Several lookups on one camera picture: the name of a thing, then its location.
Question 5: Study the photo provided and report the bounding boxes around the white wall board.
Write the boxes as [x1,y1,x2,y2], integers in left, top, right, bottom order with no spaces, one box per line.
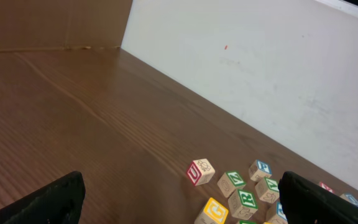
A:
[122,0,358,190]

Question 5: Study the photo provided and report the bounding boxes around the green V block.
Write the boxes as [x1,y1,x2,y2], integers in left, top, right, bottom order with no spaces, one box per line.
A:
[255,177,280,204]

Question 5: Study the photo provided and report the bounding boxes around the blue 2 block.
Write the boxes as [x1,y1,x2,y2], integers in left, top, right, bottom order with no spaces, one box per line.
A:
[265,202,288,224]

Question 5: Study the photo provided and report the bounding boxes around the green Z block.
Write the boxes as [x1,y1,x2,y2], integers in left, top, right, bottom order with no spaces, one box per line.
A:
[217,170,247,198]

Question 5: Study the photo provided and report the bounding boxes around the brown cardboard panel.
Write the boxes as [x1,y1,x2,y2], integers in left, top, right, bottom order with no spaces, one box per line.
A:
[0,0,132,51]

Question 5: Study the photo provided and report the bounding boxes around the green J block left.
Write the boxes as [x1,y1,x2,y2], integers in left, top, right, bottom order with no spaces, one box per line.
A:
[236,220,257,224]

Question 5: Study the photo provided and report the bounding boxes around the white block red U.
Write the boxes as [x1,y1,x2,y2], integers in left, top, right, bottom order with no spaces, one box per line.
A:
[186,159,216,186]

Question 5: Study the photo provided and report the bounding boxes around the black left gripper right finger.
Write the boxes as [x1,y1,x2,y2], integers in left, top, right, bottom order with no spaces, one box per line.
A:
[278,171,358,224]

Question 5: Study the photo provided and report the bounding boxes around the red Y block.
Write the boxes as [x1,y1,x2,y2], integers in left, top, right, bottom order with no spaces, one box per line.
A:
[318,182,334,193]

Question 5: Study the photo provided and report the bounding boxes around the blue Q block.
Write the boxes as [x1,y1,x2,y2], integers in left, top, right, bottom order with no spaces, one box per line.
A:
[340,193,358,207]

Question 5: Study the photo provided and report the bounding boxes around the yellow G block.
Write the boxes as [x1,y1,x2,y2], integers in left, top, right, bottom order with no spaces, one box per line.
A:
[194,197,229,224]

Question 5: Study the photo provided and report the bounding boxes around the blue P block left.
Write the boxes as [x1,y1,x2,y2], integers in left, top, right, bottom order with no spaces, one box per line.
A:
[249,159,272,182]

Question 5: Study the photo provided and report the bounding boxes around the green R block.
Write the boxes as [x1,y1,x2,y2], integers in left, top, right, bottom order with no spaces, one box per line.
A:
[228,189,259,220]

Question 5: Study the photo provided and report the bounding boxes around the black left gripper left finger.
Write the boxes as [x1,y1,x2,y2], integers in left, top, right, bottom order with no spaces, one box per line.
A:
[0,171,86,224]

